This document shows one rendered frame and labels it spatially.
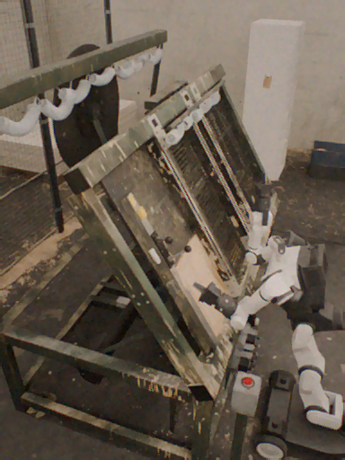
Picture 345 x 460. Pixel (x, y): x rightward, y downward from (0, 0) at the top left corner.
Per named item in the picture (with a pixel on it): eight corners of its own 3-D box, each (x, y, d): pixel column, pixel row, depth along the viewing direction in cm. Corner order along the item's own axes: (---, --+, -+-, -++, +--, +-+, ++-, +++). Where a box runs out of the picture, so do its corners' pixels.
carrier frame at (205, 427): (204, 480, 252) (211, 395, 208) (14, 410, 292) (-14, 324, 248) (266, 271, 427) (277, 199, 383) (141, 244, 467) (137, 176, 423)
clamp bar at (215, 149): (251, 240, 316) (281, 232, 303) (176, 93, 279) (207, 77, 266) (253, 233, 324) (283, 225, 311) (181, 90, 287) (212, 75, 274)
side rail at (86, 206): (186, 385, 210) (205, 384, 205) (65, 199, 176) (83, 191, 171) (190, 376, 215) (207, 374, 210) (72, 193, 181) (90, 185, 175)
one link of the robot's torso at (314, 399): (330, 402, 272) (324, 349, 251) (328, 429, 256) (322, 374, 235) (305, 399, 278) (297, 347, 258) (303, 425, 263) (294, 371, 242)
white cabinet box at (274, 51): (277, 181, 603) (298, 25, 494) (237, 174, 622) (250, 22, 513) (284, 165, 651) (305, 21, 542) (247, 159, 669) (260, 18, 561)
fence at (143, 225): (210, 348, 227) (216, 347, 225) (119, 199, 198) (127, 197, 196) (212, 341, 231) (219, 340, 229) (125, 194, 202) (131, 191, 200)
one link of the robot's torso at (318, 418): (340, 406, 271) (344, 393, 264) (338, 433, 255) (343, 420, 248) (307, 397, 277) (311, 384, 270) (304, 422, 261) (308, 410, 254)
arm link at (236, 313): (225, 311, 186) (247, 324, 185) (234, 293, 193) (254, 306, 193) (215, 321, 194) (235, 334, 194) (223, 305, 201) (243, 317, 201)
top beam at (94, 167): (74, 196, 173) (92, 188, 168) (61, 174, 170) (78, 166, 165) (216, 79, 349) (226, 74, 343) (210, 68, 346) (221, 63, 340)
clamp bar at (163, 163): (228, 300, 259) (264, 293, 247) (131, 127, 222) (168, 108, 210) (232, 290, 267) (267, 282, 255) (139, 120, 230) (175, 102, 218)
